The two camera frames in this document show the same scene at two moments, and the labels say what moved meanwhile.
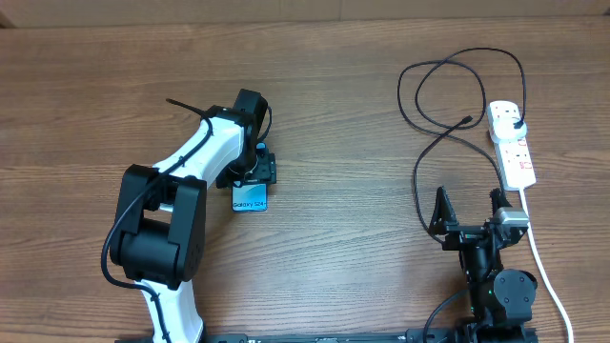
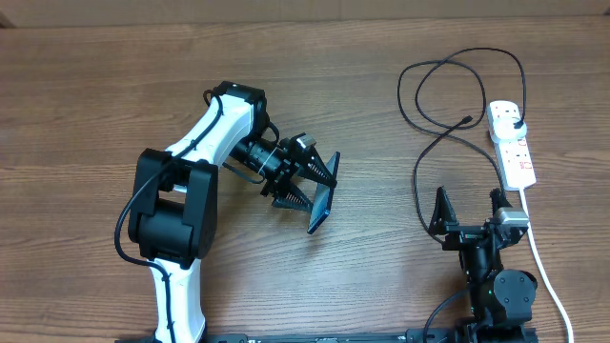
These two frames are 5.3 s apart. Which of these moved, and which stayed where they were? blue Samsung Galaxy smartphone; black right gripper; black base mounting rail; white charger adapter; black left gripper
Moved: black left gripper; blue Samsung Galaxy smartphone
Stayed: black base mounting rail; black right gripper; white charger adapter
